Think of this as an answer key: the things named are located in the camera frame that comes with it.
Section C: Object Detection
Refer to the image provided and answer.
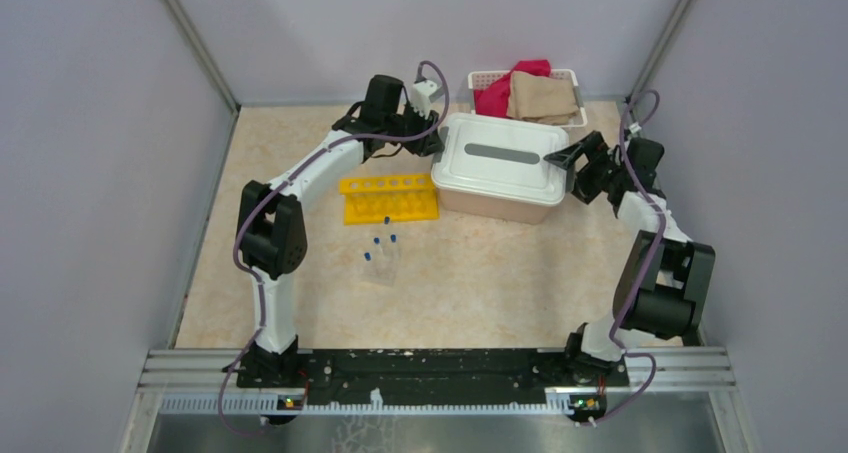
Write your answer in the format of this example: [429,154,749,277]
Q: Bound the white plastic tray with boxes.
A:
[431,112,569,207]

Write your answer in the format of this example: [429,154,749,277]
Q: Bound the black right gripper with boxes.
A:
[544,131,626,205]

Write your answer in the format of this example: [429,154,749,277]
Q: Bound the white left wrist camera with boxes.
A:
[408,79,444,117]

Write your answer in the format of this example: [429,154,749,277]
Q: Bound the white perforated basket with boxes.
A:
[467,68,587,128]

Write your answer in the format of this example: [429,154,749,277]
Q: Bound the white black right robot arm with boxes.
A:
[544,131,716,385]

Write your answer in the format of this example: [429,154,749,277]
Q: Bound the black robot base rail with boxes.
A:
[235,347,629,406]

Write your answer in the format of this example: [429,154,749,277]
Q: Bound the beige cloth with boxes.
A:
[507,72,580,126]

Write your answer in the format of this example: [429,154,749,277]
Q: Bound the yellow test tube rack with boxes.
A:
[338,173,440,226]

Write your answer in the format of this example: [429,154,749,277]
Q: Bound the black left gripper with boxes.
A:
[385,100,446,158]

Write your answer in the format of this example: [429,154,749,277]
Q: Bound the red cloth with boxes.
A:
[469,59,552,118]

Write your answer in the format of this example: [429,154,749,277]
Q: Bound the pink plastic tub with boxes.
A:
[438,189,559,224]

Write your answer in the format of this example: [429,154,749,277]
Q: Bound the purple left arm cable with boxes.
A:
[217,60,452,438]

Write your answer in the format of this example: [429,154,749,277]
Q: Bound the blue capped small tubes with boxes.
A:
[363,216,400,262]

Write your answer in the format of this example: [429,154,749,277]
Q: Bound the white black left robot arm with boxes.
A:
[233,75,450,387]

